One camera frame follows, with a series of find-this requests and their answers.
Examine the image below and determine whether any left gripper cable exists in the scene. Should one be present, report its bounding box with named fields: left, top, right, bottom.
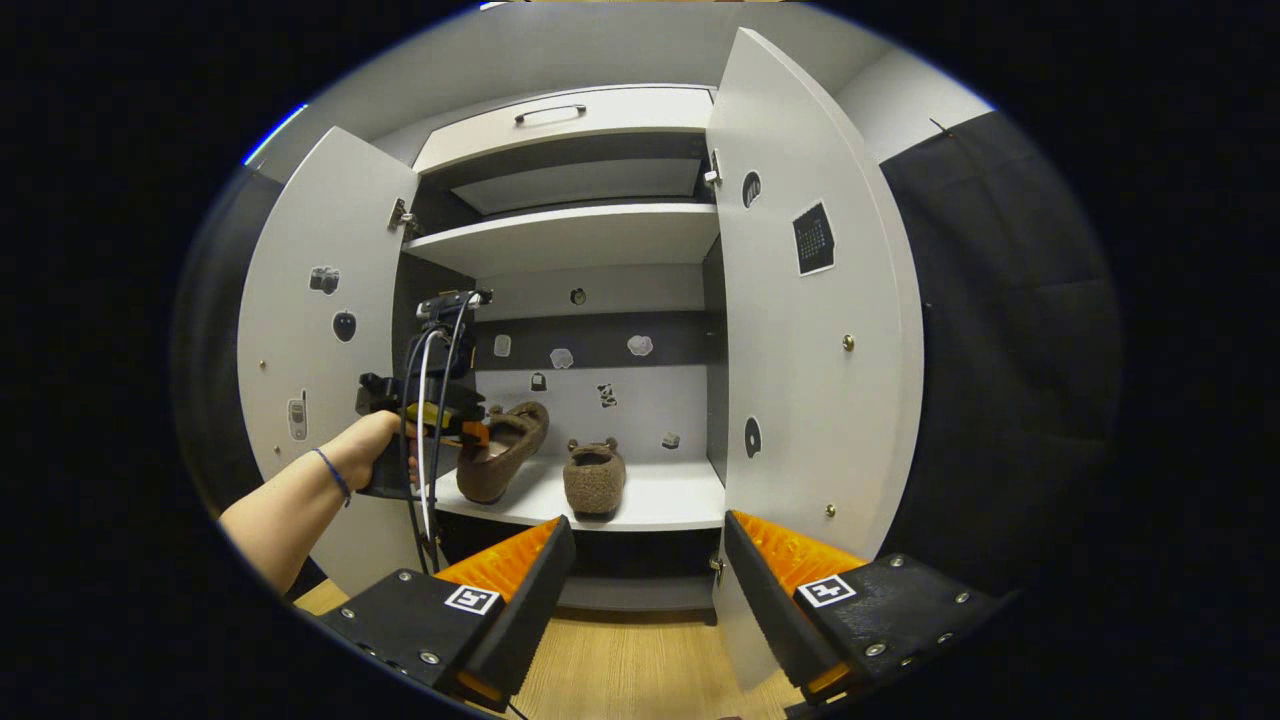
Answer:
left=400, top=295, right=476, bottom=576

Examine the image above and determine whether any black backdrop cloth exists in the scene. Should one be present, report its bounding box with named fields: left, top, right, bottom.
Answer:
left=880, top=110, right=1126, bottom=591
left=175, top=165, right=261, bottom=511

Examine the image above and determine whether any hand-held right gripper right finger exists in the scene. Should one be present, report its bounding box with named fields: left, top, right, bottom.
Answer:
left=722, top=510, right=1001, bottom=713

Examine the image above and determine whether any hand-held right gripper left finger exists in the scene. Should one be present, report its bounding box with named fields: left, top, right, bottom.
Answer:
left=318, top=515, right=578, bottom=711

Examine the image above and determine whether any blue wrist band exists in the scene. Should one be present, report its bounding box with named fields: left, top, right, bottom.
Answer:
left=312, top=447, right=353, bottom=508

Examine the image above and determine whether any white cabinet drawer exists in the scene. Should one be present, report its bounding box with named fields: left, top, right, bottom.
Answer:
left=412, top=85, right=717, bottom=176

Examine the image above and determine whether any white shoe cabinet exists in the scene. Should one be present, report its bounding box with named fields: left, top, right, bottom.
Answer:
left=390, top=83, right=731, bottom=613

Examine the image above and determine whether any brown fuzzy shoe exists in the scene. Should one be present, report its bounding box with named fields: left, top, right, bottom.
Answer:
left=457, top=401, right=550, bottom=506
left=562, top=437, right=628, bottom=521

